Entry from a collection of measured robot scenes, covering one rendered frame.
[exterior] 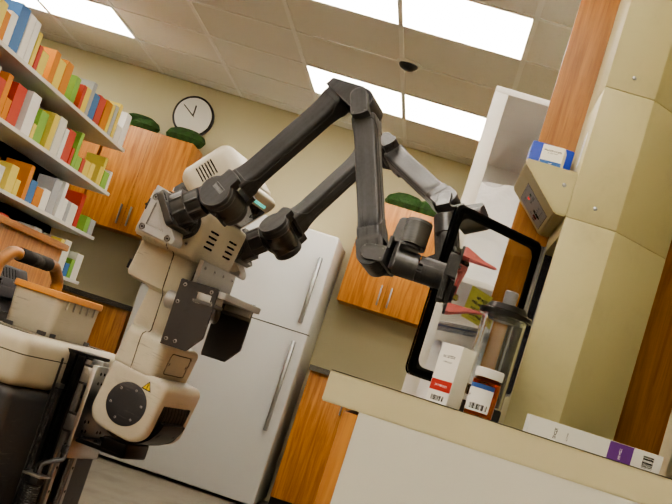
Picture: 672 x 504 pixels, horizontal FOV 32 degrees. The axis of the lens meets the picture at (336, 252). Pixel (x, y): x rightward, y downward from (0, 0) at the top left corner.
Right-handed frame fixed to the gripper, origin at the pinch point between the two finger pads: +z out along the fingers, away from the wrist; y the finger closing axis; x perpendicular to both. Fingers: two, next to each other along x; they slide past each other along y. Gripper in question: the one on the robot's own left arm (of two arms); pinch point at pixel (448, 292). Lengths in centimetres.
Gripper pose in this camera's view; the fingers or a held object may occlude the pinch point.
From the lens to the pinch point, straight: 269.7
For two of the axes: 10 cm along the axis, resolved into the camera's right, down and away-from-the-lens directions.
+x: -7.2, -3.1, -6.2
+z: -0.1, 9.0, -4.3
